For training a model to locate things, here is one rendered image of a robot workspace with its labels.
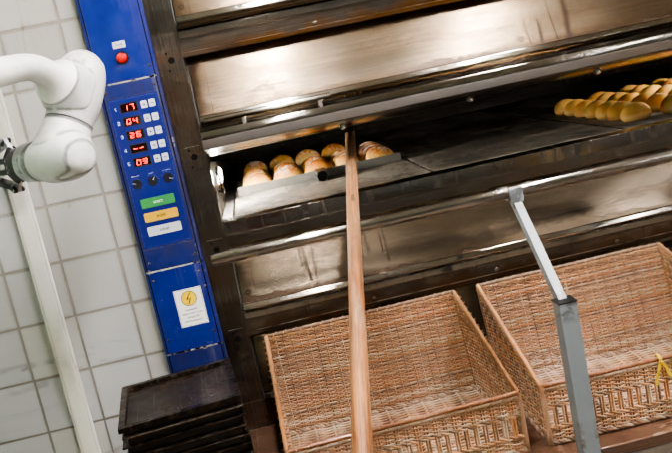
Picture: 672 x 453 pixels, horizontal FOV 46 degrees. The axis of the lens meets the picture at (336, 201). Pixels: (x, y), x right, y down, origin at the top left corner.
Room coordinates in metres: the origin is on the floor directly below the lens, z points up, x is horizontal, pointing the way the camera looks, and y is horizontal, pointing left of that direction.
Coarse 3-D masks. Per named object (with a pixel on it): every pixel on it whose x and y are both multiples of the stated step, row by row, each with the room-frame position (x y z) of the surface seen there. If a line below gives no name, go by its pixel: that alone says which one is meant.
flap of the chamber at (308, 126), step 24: (648, 48) 2.09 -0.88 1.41; (528, 72) 2.06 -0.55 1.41; (552, 72) 2.07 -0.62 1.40; (576, 72) 2.15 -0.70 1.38; (408, 96) 2.04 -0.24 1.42; (432, 96) 2.04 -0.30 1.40; (456, 96) 2.07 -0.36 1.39; (480, 96) 2.21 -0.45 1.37; (312, 120) 2.02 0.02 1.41; (336, 120) 2.02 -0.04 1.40; (360, 120) 2.12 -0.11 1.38; (216, 144) 2.00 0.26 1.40; (240, 144) 2.05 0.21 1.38; (264, 144) 2.18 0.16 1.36
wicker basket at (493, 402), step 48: (288, 336) 2.11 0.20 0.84; (336, 336) 2.11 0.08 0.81; (384, 336) 2.12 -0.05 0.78; (432, 336) 2.12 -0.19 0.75; (480, 336) 1.93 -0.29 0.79; (336, 384) 2.08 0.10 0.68; (384, 384) 2.08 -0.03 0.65; (432, 384) 2.09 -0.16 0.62; (480, 384) 2.03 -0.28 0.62; (288, 432) 1.92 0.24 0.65; (336, 432) 1.99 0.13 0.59; (384, 432) 1.67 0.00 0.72; (432, 432) 1.68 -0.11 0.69; (480, 432) 1.82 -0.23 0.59
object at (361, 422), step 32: (352, 160) 2.11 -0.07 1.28; (352, 192) 1.90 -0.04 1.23; (352, 224) 1.72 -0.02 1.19; (352, 256) 1.58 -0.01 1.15; (352, 288) 1.45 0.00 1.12; (352, 320) 1.35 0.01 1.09; (352, 352) 1.25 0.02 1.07; (352, 384) 1.17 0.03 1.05; (352, 416) 1.10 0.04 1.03; (352, 448) 1.04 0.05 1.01
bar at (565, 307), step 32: (640, 160) 1.85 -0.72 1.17; (480, 192) 1.83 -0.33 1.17; (512, 192) 1.81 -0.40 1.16; (384, 224) 1.80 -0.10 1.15; (224, 256) 1.77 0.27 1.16; (256, 256) 1.78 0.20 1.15; (544, 256) 1.70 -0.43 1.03; (576, 320) 1.60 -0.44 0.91; (576, 352) 1.60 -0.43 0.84; (576, 384) 1.60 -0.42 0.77; (576, 416) 1.60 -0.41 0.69
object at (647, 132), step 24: (576, 144) 2.22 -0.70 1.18; (600, 144) 2.23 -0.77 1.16; (624, 144) 2.23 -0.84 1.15; (456, 168) 2.22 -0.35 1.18; (480, 168) 2.20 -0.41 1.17; (504, 168) 2.21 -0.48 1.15; (360, 192) 2.17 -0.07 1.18; (384, 192) 2.18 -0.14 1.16; (408, 192) 2.18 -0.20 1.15; (240, 216) 2.18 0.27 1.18; (264, 216) 2.15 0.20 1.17; (288, 216) 2.15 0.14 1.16; (312, 216) 2.16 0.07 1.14
